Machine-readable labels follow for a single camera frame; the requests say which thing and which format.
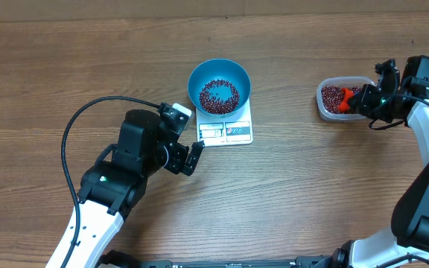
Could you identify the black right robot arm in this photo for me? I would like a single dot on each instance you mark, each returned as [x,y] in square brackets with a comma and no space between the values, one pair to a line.
[399,97]

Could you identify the red beans in bowl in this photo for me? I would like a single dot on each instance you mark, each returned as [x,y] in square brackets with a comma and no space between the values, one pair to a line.
[219,97]

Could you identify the red scoop blue handle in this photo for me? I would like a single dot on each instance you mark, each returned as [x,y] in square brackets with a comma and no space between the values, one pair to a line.
[344,106]

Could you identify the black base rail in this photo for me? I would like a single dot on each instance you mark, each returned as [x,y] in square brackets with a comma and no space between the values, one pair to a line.
[229,263]

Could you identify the clear plastic food container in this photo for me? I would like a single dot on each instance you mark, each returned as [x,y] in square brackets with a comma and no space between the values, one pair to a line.
[353,81]

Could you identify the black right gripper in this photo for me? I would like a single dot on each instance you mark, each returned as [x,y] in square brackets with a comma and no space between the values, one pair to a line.
[364,103]

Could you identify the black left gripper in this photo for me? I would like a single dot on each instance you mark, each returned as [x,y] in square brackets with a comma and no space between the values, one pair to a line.
[180,153]

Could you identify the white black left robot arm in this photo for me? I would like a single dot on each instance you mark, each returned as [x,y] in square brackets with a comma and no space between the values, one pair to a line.
[117,181]

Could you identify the red adzuki beans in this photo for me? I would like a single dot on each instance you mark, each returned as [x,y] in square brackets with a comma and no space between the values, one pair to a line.
[332,96]

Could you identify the white digital kitchen scale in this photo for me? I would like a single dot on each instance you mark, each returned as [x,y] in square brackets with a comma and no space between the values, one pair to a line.
[233,130]

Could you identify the teal plastic bowl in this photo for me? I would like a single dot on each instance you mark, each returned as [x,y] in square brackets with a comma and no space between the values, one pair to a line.
[219,69]

